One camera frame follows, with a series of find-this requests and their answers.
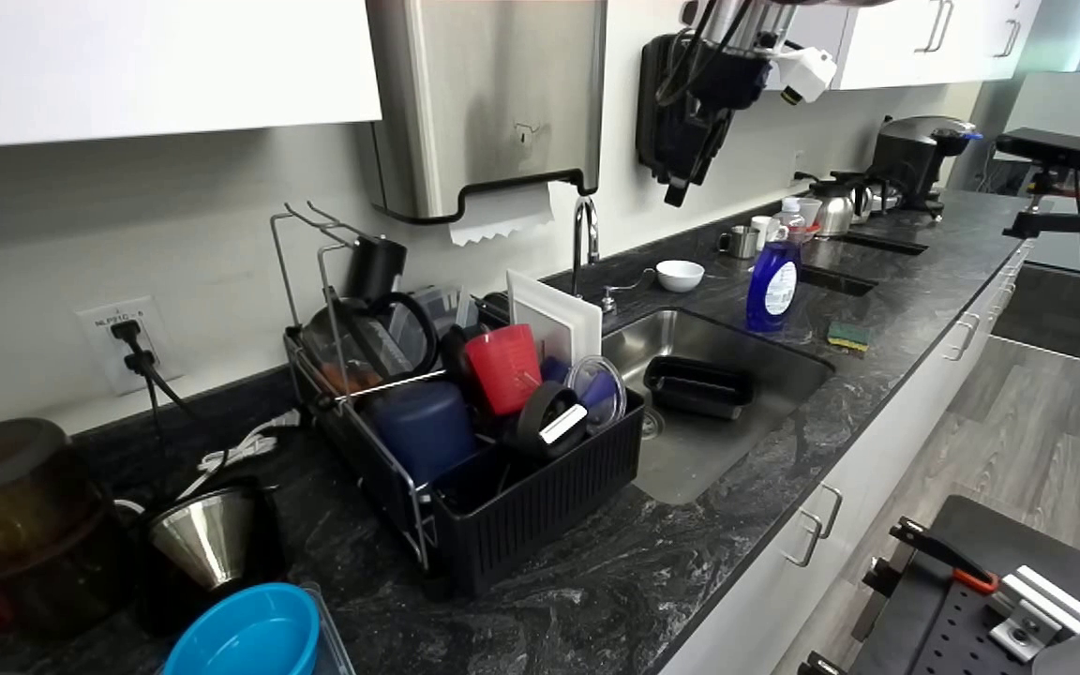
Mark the black mug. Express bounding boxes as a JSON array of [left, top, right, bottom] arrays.
[[345, 241, 407, 303]]

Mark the green yellow sponge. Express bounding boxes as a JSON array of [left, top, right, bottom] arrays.
[[824, 321, 870, 356]]

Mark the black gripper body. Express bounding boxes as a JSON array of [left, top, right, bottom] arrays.
[[657, 36, 768, 185]]

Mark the blue dish soap bottle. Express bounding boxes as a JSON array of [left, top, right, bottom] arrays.
[[748, 241, 800, 330]]

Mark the steel paper towel dispenser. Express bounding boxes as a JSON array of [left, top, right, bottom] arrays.
[[359, 0, 608, 221]]

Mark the stainless steel sink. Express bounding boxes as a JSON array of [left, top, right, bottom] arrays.
[[605, 311, 834, 507]]

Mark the black coffee machine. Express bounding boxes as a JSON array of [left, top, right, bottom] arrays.
[[870, 115, 984, 218]]

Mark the white wall outlet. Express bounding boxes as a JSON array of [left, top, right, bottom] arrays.
[[80, 296, 179, 395]]

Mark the blue plastic bowl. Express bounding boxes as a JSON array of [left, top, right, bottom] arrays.
[[163, 580, 322, 675]]

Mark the black soap dispenser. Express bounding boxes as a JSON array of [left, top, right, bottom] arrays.
[[635, 35, 704, 192]]

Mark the red handled tool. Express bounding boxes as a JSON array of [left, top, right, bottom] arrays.
[[889, 518, 999, 596]]

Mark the black dish rack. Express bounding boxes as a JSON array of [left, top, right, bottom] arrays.
[[287, 207, 640, 596]]

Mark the white square plate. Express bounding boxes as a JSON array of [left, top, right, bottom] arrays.
[[507, 275, 605, 370]]

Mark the black plastic tray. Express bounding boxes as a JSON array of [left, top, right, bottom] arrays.
[[647, 356, 753, 423]]

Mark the dark blue cup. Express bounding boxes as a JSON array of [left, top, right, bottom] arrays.
[[367, 383, 478, 485]]

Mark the small white bowl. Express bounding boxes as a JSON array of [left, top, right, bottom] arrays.
[[657, 258, 704, 293]]

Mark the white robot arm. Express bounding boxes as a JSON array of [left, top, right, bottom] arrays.
[[639, 0, 884, 207]]

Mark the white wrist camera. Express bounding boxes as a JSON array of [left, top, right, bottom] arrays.
[[764, 42, 840, 106]]

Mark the black tool cart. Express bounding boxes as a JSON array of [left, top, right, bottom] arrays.
[[800, 491, 1080, 675]]

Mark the chrome sink faucet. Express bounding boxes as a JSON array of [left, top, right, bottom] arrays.
[[574, 195, 602, 293]]

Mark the white upper cabinet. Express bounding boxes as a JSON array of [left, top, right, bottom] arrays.
[[0, 0, 382, 147]]

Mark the dark round lidded pot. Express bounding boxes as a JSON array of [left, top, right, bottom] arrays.
[[0, 416, 108, 632]]

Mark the black power cable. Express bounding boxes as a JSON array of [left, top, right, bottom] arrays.
[[108, 317, 238, 455]]

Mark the clear glass bowl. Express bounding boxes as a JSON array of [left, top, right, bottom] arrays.
[[565, 361, 628, 426]]

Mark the red plastic cup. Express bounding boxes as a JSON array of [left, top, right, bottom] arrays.
[[465, 321, 542, 416]]

